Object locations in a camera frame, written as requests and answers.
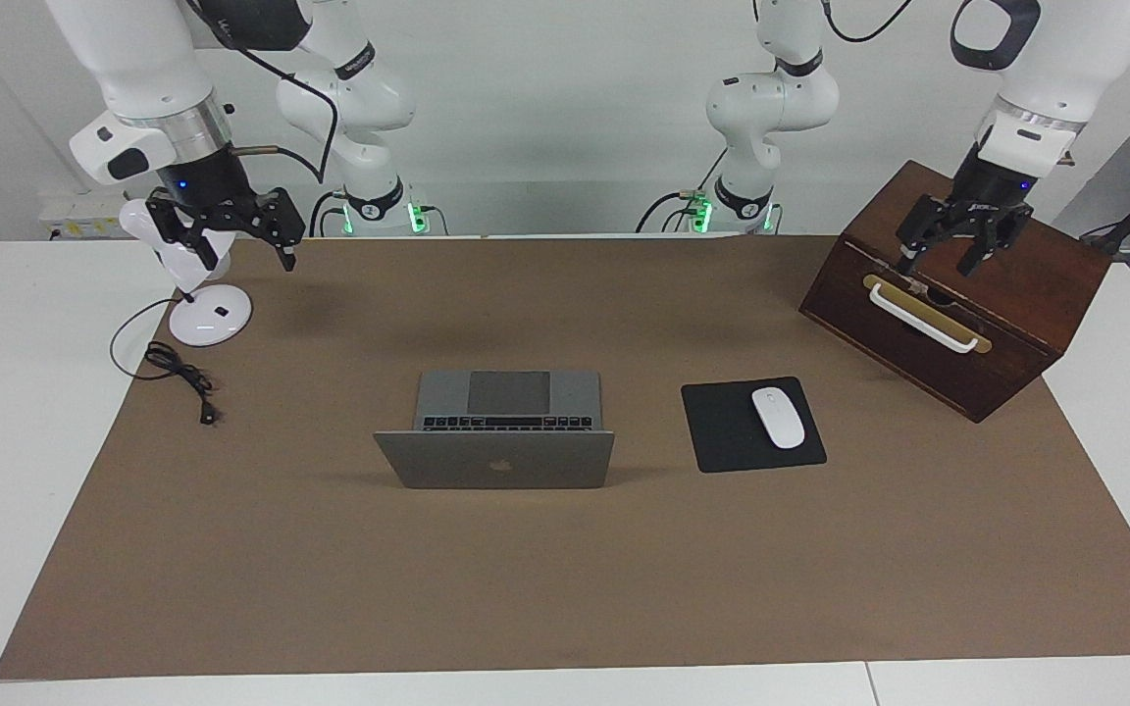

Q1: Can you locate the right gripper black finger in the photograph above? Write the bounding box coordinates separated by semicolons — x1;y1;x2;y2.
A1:
255;188;308;274
145;200;219;272

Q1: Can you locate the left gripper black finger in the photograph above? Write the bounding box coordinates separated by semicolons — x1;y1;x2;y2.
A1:
956;210;1028;277
896;195;954;277

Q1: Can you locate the silver grey laptop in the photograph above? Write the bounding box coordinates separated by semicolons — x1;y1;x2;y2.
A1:
373;370;617;491

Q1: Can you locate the dark brown wooden box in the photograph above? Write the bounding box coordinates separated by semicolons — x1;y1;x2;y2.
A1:
798;160;1113;425

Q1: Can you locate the white desk lamp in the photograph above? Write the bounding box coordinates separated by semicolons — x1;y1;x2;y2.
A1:
119;198;254;348

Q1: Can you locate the white computer mouse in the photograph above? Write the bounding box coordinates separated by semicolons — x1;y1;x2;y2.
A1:
751;387;808;451

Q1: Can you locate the black mouse pad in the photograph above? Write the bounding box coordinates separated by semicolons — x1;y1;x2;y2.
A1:
681;377;829;475

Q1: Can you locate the brown table mat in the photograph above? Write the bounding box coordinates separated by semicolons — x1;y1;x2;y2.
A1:
0;235;1130;681

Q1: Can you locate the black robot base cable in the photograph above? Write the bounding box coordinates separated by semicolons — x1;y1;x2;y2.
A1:
309;188;346;237
635;146;731;235

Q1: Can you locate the white wall power strip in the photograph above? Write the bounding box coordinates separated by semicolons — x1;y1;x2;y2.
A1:
39;190;130;242

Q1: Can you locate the white box handle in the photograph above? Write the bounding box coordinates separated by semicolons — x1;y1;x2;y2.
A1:
867;282;981;355

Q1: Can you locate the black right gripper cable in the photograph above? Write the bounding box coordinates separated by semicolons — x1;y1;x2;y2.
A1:
182;0;341;188

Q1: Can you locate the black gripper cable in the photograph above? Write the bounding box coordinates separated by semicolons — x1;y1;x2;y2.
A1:
182;0;341;188
819;0;920;46

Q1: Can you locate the gold metal handle plate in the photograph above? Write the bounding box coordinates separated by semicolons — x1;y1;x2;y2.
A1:
862;274;995;356

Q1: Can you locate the black lamp power cable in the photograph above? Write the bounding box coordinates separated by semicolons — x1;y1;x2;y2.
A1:
110;297;222;428

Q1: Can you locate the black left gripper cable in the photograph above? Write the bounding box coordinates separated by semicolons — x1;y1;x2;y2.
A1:
819;0;920;46

